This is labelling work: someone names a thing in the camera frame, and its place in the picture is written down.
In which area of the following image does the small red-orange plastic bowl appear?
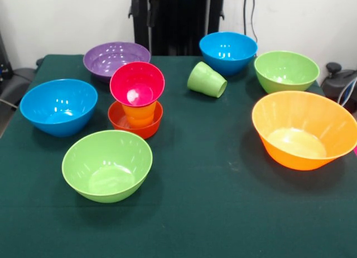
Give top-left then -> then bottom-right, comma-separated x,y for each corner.
108,100 -> 164,140

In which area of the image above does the green plastic cup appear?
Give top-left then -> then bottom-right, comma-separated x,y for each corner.
187,61 -> 228,99

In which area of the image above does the grey pedestal leg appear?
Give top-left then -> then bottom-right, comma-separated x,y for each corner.
320,62 -> 357,113
0,67 -> 37,108

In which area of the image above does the blue plastic bowl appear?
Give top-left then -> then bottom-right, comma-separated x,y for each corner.
199,31 -> 258,76
19,79 -> 99,138

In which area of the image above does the dark green tablecloth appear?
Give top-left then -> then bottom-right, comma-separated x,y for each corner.
0,53 -> 357,258

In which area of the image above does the orange plastic cup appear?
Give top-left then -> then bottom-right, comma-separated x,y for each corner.
121,100 -> 157,128

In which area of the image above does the purple plastic bowl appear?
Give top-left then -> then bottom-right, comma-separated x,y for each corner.
83,41 -> 152,84

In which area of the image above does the green plastic bowl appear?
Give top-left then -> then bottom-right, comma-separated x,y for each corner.
253,50 -> 320,94
61,130 -> 153,204

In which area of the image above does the large orange plastic bowl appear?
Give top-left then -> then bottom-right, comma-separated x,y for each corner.
252,90 -> 357,171

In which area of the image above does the small pink plastic bowl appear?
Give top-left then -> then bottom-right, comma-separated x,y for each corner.
109,61 -> 166,108

